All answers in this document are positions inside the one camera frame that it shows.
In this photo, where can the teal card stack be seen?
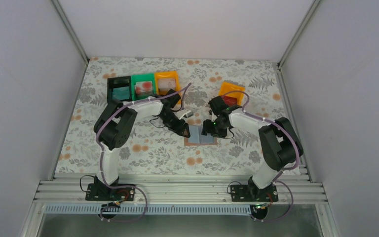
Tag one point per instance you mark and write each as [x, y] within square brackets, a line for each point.
[121, 93]

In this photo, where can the aluminium mounting rail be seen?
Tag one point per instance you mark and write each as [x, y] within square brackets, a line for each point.
[176, 195]

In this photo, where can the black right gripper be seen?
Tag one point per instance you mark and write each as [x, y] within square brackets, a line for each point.
[215, 127]

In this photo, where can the red white card stack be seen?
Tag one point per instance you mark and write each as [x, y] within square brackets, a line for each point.
[143, 89]

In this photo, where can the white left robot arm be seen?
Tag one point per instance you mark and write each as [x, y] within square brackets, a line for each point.
[113, 129]

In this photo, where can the floral tablecloth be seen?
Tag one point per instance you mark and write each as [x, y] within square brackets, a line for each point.
[153, 149]

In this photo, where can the white floral card stack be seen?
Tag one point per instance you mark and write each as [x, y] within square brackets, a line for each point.
[165, 84]

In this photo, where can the black storage bin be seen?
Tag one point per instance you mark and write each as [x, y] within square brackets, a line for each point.
[117, 82]

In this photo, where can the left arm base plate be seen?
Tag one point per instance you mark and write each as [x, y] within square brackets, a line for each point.
[100, 192]

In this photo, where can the orange storage bin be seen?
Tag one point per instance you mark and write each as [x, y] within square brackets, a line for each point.
[231, 89]

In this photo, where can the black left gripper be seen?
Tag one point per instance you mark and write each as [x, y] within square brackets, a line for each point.
[175, 122]

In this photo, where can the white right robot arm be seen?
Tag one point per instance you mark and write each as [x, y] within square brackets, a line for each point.
[280, 145]

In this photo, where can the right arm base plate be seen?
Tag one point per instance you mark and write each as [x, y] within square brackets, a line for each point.
[242, 193]

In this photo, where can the yellow storage bin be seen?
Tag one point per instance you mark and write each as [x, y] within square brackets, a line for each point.
[169, 74]

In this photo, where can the green storage bin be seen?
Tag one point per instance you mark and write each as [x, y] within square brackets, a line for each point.
[141, 77]

